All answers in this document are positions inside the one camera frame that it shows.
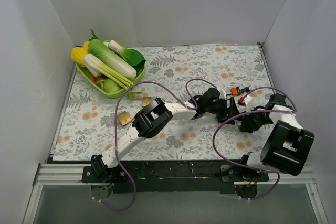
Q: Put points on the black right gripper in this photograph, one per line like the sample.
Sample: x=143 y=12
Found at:
x=247 y=123

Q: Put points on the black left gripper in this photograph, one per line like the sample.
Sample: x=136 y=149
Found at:
x=227 y=108

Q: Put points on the long shackle brass padlock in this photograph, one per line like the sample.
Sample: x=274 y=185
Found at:
x=144 y=97

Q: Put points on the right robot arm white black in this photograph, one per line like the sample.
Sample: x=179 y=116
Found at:
x=286 y=148

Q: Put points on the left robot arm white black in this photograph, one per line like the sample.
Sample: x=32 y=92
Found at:
x=151 y=120

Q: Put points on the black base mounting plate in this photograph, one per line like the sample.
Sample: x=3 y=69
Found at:
x=167 y=176

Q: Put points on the small brass padlock open shackle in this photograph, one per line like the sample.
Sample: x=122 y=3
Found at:
x=124 y=118

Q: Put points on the bok choy dark green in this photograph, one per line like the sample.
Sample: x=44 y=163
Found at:
x=131 y=56

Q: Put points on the green cabbage head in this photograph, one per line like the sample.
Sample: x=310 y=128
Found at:
x=111 y=86

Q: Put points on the brown mushroom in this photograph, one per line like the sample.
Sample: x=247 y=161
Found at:
x=99 y=81

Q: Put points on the floral patterned table mat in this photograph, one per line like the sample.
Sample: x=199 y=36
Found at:
x=183 y=77

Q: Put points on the celery stalk bunch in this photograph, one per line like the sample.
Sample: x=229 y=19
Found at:
x=94 y=63

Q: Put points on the napa cabbage green white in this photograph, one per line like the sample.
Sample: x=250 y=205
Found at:
x=111 y=59

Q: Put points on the green plastic tray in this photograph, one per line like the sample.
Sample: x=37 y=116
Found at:
x=91 y=74

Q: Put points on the yellow corn leafy vegetable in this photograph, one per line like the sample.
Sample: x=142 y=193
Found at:
x=77 y=53

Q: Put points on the right wrist camera grey red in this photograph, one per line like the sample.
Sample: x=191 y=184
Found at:
x=247 y=102

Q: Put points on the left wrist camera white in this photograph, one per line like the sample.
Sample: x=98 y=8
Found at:
x=226 y=92

